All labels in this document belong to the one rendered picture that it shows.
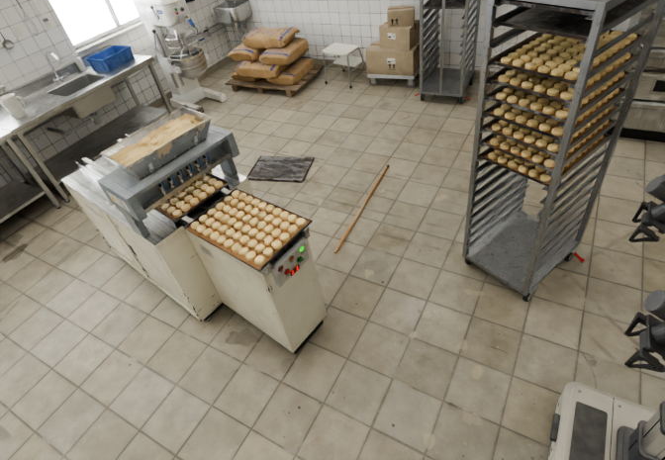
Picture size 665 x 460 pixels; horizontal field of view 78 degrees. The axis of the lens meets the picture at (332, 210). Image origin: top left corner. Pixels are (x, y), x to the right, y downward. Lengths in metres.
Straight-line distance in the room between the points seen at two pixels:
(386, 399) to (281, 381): 0.64
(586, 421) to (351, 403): 1.15
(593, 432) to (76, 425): 2.78
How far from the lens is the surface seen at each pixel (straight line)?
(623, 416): 2.46
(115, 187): 2.47
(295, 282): 2.33
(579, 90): 2.01
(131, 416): 3.00
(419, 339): 2.75
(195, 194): 2.62
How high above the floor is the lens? 2.35
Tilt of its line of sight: 41 degrees down
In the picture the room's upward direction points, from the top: 11 degrees counter-clockwise
